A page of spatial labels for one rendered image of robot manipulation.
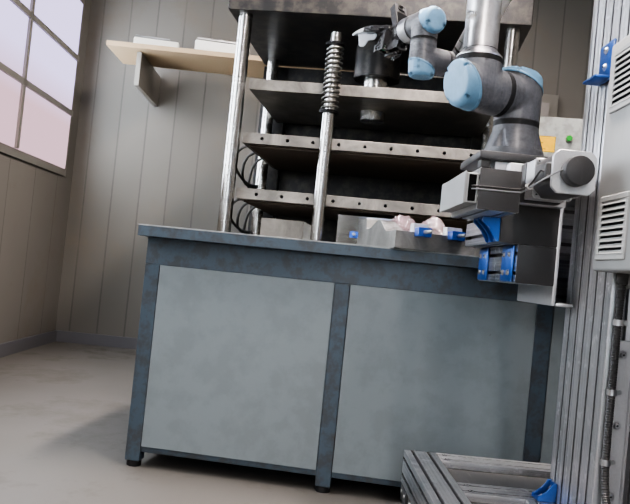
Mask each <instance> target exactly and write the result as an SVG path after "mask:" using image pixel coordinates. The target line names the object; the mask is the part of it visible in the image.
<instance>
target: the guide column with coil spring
mask: <svg viewBox="0 0 630 504"><path fill-rule="evenodd" d="M330 41H341V42H342V41H343V33H341V32H331V35H330ZM334 120H335V114H334V113H330V112H323V114H322V124H321V134H320V144H319V154H318V163H317V173H316V183H315V193H314V203H313V213H312V223H311V234H310V240H316V241H322V239H323V229H324V219H325V209H326V199H327V189H328V180H329V170H330V160H331V150H332V140H333V130H334Z"/></svg>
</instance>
